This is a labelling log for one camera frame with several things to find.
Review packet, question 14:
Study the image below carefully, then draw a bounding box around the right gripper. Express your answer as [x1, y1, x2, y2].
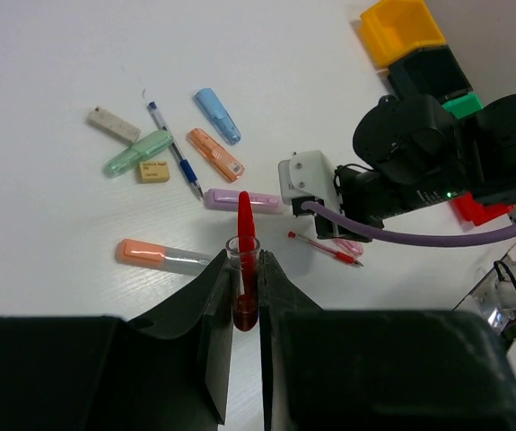
[333, 94, 516, 229]

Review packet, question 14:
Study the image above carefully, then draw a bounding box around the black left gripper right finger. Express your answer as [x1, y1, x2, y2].
[258, 251, 516, 430]

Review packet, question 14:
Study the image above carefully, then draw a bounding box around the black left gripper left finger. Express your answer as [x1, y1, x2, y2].
[0, 253, 232, 430]

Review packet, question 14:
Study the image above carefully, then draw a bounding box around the red pen cap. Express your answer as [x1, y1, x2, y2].
[226, 191, 260, 332]

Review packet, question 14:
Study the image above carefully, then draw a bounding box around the red gel pen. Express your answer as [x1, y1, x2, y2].
[287, 231, 363, 268]

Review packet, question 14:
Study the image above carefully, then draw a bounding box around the green bin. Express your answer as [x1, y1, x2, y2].
[442, 92, 484, 119]

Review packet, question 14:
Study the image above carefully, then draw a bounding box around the red bin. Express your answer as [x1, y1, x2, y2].
[450, 193, 514, 226]

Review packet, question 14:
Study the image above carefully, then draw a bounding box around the black bin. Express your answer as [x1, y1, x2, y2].
[388, 45, 472, 103]

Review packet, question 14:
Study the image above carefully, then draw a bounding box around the orange capped clear highlighter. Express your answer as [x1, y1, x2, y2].
[115, 239, 214, 277]

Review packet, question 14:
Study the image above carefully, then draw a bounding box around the yellow bin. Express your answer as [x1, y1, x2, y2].
[359, 0, 447, 68]

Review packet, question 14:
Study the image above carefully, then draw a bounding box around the purple highlighter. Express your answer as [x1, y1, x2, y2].
[203, 188, 285, 216]

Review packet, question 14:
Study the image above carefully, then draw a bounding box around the orange translucent highlighter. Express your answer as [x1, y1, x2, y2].
[187, 128, 245, 182]

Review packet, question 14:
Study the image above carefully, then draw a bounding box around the yellow eraser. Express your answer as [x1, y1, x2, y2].
[138, 161, 171, 184]

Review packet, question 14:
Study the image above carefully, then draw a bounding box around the blue gel pen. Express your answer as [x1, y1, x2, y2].
[147, 101, 204, 198]

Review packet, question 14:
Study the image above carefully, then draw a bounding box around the blue highlighter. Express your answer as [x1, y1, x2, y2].
[194, 88, 241, 145]

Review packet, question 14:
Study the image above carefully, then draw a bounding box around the green highlighter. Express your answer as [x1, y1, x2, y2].
[103, 130, 173, 178]

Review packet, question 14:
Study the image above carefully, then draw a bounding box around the grey white eraser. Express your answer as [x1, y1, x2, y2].
[87, 106, 141, 145]

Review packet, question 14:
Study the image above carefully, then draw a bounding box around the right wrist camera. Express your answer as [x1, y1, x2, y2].
[277, 150, 340, 216]

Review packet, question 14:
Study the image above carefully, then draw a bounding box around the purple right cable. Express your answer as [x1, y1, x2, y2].
[304, 200, 516, 247]

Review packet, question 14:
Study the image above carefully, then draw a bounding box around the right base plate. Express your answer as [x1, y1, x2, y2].
[454, 241, 516, 340]

